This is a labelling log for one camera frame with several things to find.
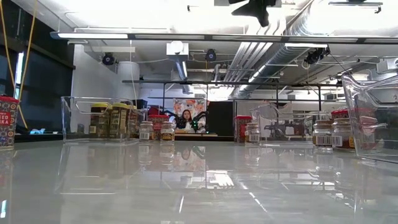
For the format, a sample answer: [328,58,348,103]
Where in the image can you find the colourful flower poster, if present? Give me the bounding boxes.
[172,98,206,125]

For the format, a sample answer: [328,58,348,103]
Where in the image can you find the black ceiling camera cluster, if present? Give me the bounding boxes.
[303,46,331,65]

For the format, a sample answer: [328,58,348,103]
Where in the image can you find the silver ventilation duct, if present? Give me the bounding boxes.
[236,43,312,100]

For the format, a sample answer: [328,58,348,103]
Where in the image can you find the yellow cable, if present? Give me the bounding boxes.
[17,0,39,131]
[0,0,16,94]

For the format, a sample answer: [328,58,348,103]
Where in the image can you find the black background screen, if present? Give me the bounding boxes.
[206,101,234,137]

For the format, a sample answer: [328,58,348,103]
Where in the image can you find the black storage box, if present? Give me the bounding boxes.
[132,99,149,110]

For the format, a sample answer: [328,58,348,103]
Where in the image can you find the red lid spice tin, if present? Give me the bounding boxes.
[147,114,170,141]
[331,109,349,121]
[234,115,253,144]
[0,95,21,152]

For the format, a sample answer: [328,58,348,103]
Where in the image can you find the black aluminium table frame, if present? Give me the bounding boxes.
[14,133,237,143]

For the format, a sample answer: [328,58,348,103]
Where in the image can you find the black metal shelf rack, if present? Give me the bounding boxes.
[122,79,343,138]

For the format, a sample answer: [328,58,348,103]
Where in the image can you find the black ceiling track bracket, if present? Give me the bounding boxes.
[328,1,384,14]

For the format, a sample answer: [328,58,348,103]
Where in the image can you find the black round ceiling camera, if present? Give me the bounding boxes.
[101,52,116,66]
[205,48,218,63]

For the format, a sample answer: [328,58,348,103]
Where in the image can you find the white ceiling box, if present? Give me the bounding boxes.
[165,40,190,57]

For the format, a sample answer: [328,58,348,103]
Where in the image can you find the person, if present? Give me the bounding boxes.
[179,108,196,132]

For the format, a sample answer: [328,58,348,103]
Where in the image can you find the yellow lid spice jar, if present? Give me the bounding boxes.
[89,102,110,139]
[109,102,129,139]
[127,105,139,138]

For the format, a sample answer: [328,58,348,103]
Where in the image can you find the clear plastic bin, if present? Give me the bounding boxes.
[250,104,351,147]
[60,95,141,146]
[341,73,398,165]

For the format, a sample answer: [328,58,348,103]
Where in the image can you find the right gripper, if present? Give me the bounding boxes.
[231,0,278,28]

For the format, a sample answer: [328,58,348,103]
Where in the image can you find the light blue cloth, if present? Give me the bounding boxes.
[23,128,47,136]

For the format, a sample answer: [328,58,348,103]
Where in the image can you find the white glossy table sheet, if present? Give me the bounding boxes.
[0,139,398,224]

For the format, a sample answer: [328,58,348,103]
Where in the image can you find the overhead light bar beam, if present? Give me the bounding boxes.
[49,30,398,44]

